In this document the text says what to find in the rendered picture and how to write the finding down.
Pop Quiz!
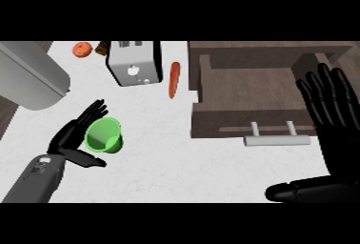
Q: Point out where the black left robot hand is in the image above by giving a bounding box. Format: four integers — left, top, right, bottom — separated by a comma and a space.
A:
45, 98, 109, 169

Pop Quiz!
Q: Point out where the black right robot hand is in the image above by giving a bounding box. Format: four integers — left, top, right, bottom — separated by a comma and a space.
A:
264, 62, 360, 204

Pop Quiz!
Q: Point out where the green cup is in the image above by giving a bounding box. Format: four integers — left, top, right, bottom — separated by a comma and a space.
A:
82, 116, 127, 154

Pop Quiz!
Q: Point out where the brown wooden drawer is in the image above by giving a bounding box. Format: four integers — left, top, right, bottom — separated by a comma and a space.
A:
188, 52, 332, 139

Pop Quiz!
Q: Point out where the silver toaster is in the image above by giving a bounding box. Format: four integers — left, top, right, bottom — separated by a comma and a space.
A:
104, 41, 165, 88

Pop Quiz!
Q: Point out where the orange round fruit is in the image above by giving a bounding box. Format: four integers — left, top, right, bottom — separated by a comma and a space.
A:
72, 41, 94, 59

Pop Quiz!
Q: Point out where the brown bread piece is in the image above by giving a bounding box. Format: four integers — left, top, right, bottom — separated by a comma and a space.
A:
94, 41, 112, 57

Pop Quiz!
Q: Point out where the orange carrot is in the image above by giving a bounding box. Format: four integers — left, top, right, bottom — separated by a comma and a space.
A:
166, 61, 181, 100

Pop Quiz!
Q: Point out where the brown wooden cabinet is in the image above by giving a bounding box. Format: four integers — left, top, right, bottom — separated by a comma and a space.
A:
187, 41, 360, 96

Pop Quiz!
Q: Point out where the grey drawer handle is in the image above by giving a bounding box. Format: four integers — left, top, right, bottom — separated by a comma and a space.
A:
242, 120, 312, 148

